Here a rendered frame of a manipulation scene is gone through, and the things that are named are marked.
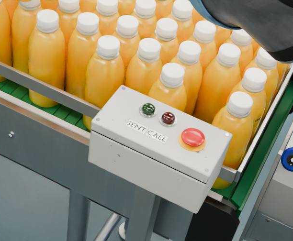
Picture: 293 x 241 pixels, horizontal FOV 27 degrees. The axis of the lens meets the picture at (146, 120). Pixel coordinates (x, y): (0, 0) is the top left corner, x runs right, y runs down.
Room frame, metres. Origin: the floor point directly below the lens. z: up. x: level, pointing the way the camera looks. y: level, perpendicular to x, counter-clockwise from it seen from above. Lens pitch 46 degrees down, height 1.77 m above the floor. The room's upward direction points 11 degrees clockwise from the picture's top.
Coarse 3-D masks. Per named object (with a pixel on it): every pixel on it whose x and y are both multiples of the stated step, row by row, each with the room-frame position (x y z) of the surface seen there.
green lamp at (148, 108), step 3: (144, 105) 0.67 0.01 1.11; (147, 105) 0.67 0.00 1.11; (150, 105) 0.67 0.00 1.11; (153, 105) 0.67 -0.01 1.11; (144, 108) 0.66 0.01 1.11; (147, 108) 0.66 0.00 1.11; (150, 108) 0.67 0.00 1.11; (153, 108) 0.67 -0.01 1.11; (144, 111) 0.66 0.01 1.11; (147, 111) 0.66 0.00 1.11; (150, 111) 0.66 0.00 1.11; (153, 111) 0.66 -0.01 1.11; (147, 114) 0.66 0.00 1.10; (150, 114) 0.66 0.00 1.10
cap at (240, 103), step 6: (234, 96) 0.74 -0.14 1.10; (240, 96) 0.74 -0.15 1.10; (246, 96) 0.74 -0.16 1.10; (228, 102) 0.73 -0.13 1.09; (234, 102) 0.72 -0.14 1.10; (240, 102) 0.73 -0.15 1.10; (246, 102) 0.73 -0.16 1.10; (252, 102) 0.73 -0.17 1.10; (234, 108) 0.72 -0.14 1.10; (240, 108) 0.71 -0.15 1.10; (246, 108) 0.72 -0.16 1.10; (240, 114) 0.71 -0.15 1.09
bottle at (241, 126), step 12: (228, 108) 0.73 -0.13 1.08; (216, 120) 0.72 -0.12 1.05; (228, 120) 0.71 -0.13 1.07; (240, 120) 0.71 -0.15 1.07; (252, 120) 0.73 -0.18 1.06; (240, 132) 0.70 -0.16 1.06; (240, 144) 0.70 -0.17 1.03; (228, 156) 0.70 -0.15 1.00; (240, 156) 0.71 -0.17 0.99; (216, 180) 0.70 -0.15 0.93
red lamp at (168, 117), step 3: (162, 114) 0.66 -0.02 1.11; (165, 114) 0.66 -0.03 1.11; (168, 114) 0.66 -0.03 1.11; (171, 114) 0.66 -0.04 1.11; (162, 117) 0.65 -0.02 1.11; (165, 117) 0.65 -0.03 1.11; (168, 117) 0.65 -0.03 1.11; (171, 117) 0.65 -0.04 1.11; (174, 117) 0.66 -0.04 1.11; (162, 120) 0.65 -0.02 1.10; (165, 120) 0.65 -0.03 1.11; (168, 120) 0.65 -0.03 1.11; (171, 120) 0.65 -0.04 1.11; (174, 120) 0.65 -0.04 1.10; (168, 123) 0.65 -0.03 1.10; (171, 123) 0.65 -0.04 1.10
